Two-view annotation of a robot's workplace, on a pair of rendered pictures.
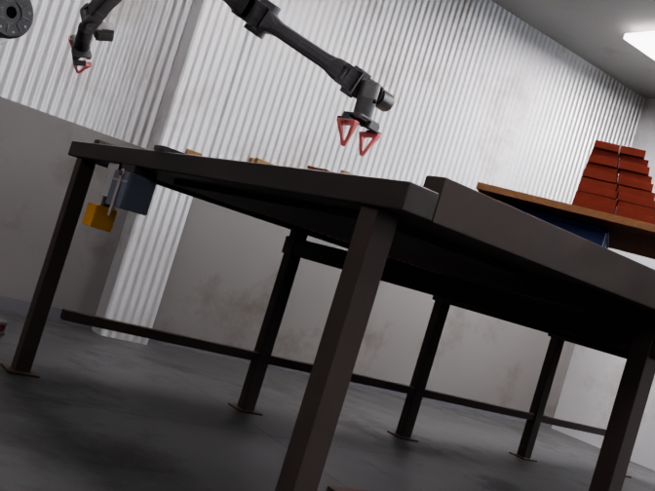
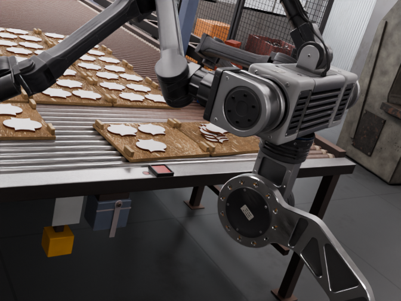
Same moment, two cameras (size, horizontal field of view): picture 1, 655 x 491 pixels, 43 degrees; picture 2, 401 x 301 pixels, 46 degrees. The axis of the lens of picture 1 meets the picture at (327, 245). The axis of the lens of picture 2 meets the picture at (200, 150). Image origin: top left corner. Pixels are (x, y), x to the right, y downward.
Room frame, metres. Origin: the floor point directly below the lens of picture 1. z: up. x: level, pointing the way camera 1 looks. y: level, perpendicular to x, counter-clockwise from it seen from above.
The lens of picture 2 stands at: (2.57, 2.23, 1.71)
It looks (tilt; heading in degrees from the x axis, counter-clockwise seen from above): 22 degrees down; 266
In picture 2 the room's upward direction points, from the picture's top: 15 degrees clockwise
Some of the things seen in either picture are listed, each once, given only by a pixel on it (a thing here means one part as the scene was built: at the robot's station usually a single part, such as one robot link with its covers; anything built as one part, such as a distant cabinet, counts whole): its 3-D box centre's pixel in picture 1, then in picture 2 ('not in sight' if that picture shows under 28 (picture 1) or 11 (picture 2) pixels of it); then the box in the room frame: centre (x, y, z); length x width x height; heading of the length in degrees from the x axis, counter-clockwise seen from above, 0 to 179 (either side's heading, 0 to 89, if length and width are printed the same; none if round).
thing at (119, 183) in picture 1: (129, 193); (107, 210); (2.75, 0.68, 0.77); 0.14 x 0.11 x 0.18; 35
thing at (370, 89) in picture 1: (370, 92); not in sight; (2.35, 0.01, 1.23); 0.07 x 0.06 x 0.07; 144
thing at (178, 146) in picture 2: not in sight; (151, 140); (2.67, 0.29, 0.93); 0.41 x 0.35 x 0.02; 39
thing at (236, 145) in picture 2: not in sight; (221, 137); (2.34, 0.02, 0.93); 0.41 x 0.35 x 0.02; 40
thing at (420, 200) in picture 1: (191, 168); (194, 175); (2.45, 0.45, 0.89); 2.08 x 0.09 x 0.06; 35
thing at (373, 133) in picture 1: (363, 138); not in sight; (2.37, -0.01, 1.10); 0.07 x 0.07 x 0.09; 53
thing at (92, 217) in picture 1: (106, 196); (60, 222); (2.89, 0.79, 0.74); 0.09 x 0.08 x 0.24; 35
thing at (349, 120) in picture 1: (350, 132); not in sight; (2.32, 0.03, 1.10); 0.07 x 0.07 x 0.09; 53
